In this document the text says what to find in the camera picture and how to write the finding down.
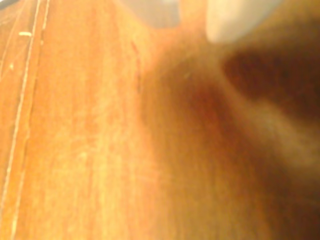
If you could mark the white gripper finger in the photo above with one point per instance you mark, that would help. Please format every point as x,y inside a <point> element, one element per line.
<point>160,12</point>
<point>225,17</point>

